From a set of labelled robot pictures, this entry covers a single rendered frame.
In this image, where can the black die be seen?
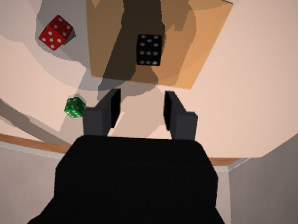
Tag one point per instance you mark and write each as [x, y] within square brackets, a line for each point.
[148, 50]

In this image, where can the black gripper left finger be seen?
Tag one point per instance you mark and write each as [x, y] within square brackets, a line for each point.
[100, 119]

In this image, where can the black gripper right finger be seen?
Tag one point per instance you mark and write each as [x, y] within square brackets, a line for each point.
[181, 123]

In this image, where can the orange flat mat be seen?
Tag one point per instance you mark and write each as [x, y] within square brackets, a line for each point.
[189, 30]

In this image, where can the red die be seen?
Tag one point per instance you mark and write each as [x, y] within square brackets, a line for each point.
[56, 33]

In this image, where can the green die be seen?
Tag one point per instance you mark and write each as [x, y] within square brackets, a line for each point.
[74, 107]

